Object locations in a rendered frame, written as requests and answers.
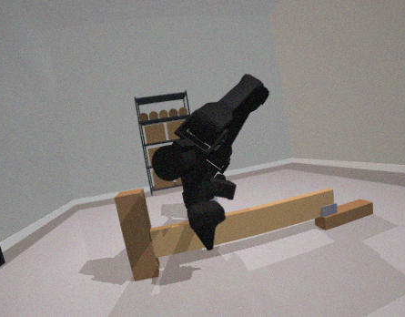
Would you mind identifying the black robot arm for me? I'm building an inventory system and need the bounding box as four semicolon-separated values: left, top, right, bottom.
152;74;269;200

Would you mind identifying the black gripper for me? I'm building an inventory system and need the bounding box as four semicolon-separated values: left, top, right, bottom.
180;168;226;251

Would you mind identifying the long wooden bed rail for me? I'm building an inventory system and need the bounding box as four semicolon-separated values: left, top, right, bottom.
150;189;334;258

